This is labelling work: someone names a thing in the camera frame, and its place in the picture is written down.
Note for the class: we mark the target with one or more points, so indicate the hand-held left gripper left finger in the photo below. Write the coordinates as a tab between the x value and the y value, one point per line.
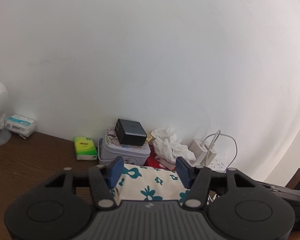
116	170

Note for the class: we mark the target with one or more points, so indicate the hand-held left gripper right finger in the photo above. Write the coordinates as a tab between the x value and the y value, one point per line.
183	172

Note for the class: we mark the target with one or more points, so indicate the cream floral pants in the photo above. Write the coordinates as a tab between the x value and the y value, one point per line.
150	182

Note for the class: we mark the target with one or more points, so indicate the lilac tin box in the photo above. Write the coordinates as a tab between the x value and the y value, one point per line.
125	153

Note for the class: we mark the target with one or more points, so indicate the wooden chair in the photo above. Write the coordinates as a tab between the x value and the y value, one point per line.
296	177

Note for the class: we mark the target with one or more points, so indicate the white charger plug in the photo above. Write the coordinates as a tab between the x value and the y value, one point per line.
211	155
198	148

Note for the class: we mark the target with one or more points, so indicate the crumpled white tissue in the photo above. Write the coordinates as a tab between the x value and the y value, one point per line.
170	145

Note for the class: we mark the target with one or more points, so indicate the red patterned box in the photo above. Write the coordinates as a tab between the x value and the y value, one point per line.
153	161

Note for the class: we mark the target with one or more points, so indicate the green tissue packet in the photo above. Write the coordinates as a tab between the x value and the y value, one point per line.
84	148

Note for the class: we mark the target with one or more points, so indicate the black power adapter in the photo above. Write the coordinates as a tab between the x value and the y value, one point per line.
131	132

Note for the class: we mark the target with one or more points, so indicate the white power strip with chargers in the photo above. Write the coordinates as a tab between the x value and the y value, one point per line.
211	137

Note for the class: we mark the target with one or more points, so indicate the gold foil packet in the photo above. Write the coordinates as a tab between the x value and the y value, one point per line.
149	138

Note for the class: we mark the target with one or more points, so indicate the white blue-label packet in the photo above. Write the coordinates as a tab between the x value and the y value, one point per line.
21	125

